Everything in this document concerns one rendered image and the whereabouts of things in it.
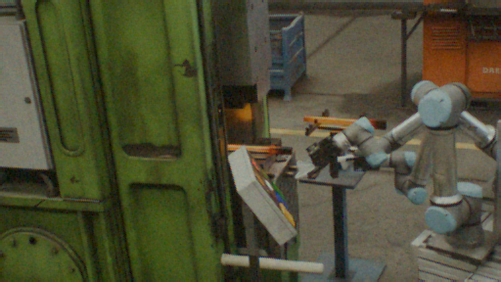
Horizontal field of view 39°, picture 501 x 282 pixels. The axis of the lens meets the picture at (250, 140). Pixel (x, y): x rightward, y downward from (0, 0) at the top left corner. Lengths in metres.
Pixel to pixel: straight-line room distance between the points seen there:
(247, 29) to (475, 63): 3.91
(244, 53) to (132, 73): 0.47
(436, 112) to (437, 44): 4.10
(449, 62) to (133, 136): 4.09
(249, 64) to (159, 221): 0.81
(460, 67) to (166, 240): 4.02
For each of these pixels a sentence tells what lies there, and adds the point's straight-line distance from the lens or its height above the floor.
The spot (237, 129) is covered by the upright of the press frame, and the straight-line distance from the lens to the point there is 3.54.
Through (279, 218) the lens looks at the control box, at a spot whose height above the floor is 1.03.
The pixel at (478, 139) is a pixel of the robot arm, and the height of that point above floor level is 1.03.
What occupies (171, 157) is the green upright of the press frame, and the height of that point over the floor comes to 1.13.
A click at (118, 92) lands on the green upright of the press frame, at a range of 2.99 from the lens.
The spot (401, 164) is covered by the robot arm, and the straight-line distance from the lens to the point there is 3.13.
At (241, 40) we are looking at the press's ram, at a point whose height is 1.56.
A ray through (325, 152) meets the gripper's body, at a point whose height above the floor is 1.16.
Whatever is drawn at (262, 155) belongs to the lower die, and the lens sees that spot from 3.24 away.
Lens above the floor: 2.26
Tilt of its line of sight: 22 degrees down
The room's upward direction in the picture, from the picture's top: 5 degrees counter-clockwise
